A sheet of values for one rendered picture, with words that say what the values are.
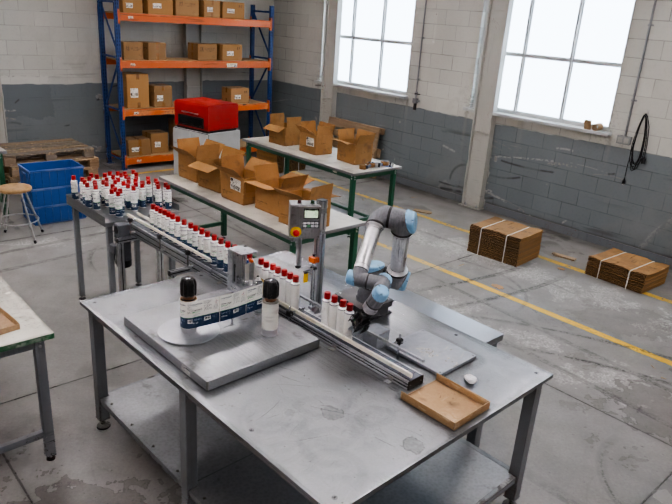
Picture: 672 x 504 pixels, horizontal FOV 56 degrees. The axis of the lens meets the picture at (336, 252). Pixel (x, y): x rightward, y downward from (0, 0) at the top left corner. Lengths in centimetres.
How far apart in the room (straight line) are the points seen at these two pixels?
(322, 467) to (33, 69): 877
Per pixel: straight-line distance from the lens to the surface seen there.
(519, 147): 882
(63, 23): 1063
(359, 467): 255
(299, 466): 253
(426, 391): 303
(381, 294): 297
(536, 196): 876
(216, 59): 1094
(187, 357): 311
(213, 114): 871
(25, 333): 365
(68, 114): 1075
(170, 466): 353
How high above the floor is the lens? 243
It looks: 20 degrees down
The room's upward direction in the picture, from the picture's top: 4 degrees clockwise
